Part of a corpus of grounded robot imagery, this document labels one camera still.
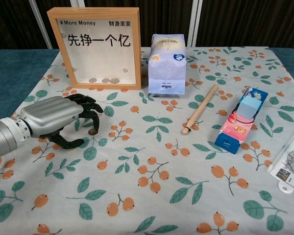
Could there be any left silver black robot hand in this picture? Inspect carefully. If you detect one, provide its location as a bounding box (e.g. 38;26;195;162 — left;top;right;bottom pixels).
19;94;104;150

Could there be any dark pleated curtain panel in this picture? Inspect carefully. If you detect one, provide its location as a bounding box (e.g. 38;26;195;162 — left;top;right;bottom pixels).
196;0;294;52
0;0;51;49
43;0;194;47

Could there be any floral leaf berry tablecloth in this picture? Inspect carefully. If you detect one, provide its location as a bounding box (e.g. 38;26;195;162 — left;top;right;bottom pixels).
0;46;294;235

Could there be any lavender paper food bag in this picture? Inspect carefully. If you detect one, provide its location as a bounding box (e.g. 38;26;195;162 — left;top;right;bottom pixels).
147;33;187;95

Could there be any wooden stick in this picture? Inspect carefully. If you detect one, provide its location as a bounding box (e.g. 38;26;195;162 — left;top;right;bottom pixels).
181;84;220;135

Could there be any blue and pink carton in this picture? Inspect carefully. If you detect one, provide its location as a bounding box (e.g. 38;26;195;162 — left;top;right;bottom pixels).
215;87;270;155

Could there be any black elastic band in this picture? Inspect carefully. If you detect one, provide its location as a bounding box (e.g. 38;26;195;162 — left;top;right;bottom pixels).
234;115;258;124

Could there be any light blue cube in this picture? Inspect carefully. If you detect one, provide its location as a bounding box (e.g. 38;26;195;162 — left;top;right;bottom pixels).
238;95;263;120

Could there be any clear plastic scourer packet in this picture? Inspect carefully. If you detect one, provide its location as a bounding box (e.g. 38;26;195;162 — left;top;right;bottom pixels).
268;131;294;194

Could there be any wooden frame money box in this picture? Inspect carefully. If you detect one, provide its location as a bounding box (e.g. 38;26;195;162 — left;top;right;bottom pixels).
47;7;142;91

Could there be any thick white frame post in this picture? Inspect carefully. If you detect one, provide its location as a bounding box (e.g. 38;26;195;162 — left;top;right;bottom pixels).
187;0;203;47
28;0;53;49

